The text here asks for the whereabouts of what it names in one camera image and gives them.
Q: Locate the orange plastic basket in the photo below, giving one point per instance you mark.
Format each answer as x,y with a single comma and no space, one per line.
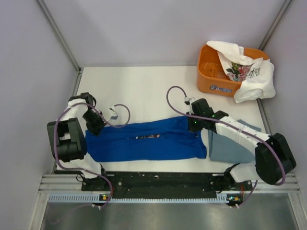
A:
212,79

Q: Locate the white floral t shirt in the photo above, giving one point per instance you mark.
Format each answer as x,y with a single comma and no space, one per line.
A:
255,74

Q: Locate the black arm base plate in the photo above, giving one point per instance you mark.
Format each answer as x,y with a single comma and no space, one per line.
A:
171,185

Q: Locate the folded grey blue t shirt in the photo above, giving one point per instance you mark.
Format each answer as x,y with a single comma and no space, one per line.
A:
226,150

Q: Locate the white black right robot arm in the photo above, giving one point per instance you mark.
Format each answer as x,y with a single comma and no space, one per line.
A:
273,158

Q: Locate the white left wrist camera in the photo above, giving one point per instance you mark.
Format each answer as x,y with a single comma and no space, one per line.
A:
112,113

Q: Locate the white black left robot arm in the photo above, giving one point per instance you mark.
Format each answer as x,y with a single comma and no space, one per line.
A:
68,142

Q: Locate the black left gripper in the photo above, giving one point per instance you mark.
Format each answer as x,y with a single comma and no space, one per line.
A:
95,130

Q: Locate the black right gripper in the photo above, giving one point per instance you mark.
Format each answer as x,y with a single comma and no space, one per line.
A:
191,128

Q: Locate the blue printed t shirt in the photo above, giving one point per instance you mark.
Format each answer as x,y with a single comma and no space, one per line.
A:
161,140

